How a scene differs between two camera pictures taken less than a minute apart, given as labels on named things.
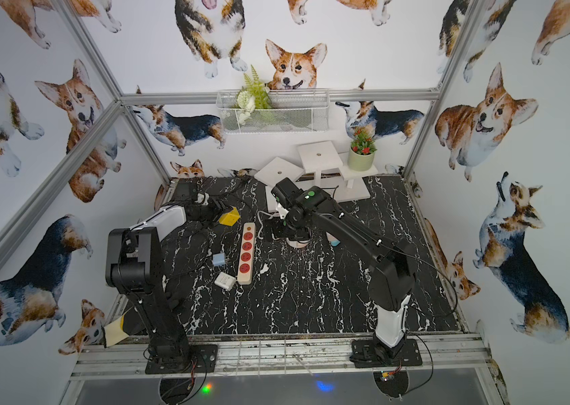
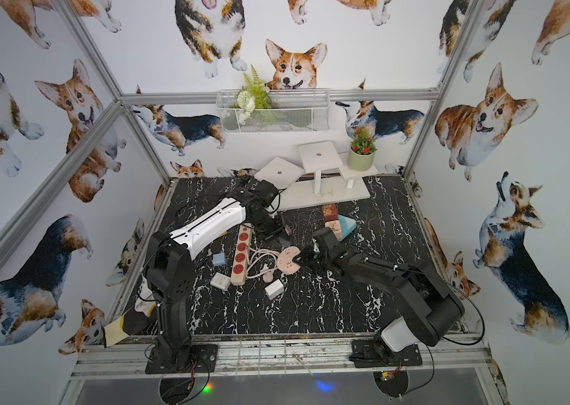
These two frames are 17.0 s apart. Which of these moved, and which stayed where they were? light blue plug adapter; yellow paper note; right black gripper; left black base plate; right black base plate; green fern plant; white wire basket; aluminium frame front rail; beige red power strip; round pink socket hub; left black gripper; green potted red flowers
Moved: left black gripper; right black gripper; beige red power strip; round pink socket hub
Stayed: light blue plug adapter; aluminium frame front rail; green potted red flowers; left black base plate; right black base plate; white wire basket; yellow paper note; green fern plant
